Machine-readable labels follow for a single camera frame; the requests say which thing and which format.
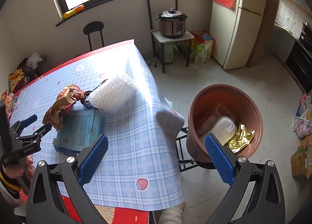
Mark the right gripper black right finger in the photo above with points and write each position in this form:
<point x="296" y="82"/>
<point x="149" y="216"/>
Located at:
<point x="222" y="163"/>

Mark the pile of plastic bags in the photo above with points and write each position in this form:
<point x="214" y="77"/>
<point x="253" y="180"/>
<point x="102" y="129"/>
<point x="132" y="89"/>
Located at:
<point x="302" y="118"/>

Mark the blue plaid tablecloth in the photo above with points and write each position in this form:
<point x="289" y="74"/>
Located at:
<point x="140" y="169"/>

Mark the cardboard box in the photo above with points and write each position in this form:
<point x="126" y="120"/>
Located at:
<point x="301" y="159"/>

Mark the blue paper box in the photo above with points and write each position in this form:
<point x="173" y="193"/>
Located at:
<point x="80" y="129"/>

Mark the brown plastic trash bucket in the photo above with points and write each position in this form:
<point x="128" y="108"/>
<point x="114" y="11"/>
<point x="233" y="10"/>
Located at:
<point x="239" y="102"/>

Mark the cream white refrigerator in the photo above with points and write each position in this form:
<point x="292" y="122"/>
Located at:
<point x="235" y="31"/>

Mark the black chair with clutter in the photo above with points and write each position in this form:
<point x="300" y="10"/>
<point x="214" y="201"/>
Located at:
<point x="28" y="70"/>

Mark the yellow orange item on sill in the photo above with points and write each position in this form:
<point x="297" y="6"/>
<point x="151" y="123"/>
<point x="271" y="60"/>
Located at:
<point x="73" y="11"/>

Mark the black kitchen stove oven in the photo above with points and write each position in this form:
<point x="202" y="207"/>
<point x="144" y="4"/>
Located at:
<point x="299" y="61"/>

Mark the gold foil wrapper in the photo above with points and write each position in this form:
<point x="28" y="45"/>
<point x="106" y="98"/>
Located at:
<point x="241" y="139"/>

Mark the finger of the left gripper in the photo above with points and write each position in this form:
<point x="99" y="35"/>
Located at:
<point x="26" y="122"/>
<point x="42" y="131"/>

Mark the person's left hand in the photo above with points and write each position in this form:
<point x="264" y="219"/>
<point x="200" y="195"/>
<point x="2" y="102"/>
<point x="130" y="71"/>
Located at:
<point x="16" y="171"/>

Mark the silver electric pressure cooker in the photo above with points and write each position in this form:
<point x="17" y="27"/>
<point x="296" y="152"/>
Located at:
<point x="172" y="23"/>

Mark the small white side table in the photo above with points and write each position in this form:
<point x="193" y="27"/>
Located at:
<point x="158" y="42"/>

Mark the black round-back chair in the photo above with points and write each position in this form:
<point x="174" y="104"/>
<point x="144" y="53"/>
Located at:
<point x="93" y="28"/>

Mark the green electric kettle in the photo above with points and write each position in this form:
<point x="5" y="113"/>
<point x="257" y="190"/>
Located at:
<point x="169" y="50"/>

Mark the white sleeve left forearm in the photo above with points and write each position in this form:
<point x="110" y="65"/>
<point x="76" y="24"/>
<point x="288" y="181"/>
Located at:
<point x="10" y="189"/>

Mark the clear plastic food container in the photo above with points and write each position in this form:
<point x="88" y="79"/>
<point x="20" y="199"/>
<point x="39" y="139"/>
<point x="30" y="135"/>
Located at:
<point x="212" y="116"/>

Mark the colourful shopping bags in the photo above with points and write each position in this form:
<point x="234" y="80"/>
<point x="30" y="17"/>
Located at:
<point x="197" y="50"/>

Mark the white foam net sleeve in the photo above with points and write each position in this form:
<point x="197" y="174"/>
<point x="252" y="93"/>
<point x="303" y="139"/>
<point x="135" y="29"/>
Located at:
<point x="113" y="93"/>

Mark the crumpled brown red wrapper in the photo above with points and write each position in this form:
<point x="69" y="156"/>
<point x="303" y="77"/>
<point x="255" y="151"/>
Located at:
<point x="65" y="101"/>

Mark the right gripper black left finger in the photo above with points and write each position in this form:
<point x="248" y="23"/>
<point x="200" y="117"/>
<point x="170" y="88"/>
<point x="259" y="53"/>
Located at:
<point x="90" y="158"/>

